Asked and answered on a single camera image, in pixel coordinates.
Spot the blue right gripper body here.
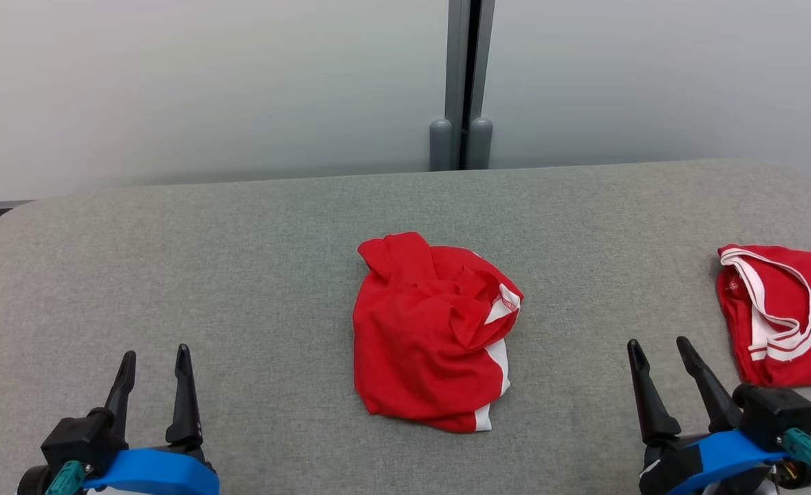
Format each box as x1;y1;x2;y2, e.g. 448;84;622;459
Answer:
639;430;789;495

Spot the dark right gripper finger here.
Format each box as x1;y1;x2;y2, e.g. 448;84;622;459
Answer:
676;336;743;434
627;339;681;446

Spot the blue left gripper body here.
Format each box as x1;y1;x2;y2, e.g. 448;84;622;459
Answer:
82;447;220;495

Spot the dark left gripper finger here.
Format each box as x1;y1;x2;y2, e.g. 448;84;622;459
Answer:
166;344;204;448
105;351;138;441

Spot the red shirt with striped collar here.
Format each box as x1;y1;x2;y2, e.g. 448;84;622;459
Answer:
716;244;811;387

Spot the red shirt with white panels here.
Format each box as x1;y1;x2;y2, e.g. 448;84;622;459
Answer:
352;232;524;434

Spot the teal left camera connector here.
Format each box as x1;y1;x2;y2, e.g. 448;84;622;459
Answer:
45;461;88;495

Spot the grey rounded post foot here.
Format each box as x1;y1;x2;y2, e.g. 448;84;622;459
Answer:
429;118;453;171
467;117;494;170

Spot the grey metal partition frame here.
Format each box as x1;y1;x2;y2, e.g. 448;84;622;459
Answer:
445;0;497;170

